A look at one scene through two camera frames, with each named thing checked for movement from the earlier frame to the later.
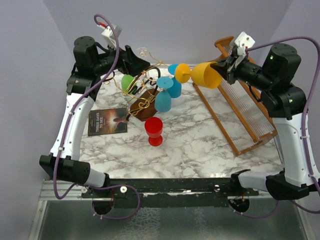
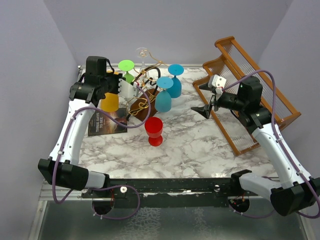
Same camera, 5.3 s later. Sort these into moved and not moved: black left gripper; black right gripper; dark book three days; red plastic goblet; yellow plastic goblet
Moved: yellow plastic goblet; black right gripper; black left gripper
Not moved: red plastic goblet; dark book three days
